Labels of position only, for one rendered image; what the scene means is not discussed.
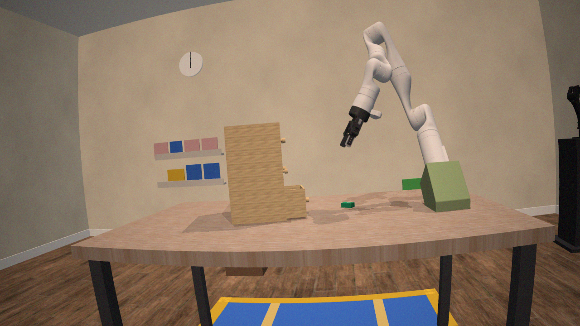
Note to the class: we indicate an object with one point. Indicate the light wooden chest of drawers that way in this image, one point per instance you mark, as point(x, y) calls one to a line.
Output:
point(255, 173)

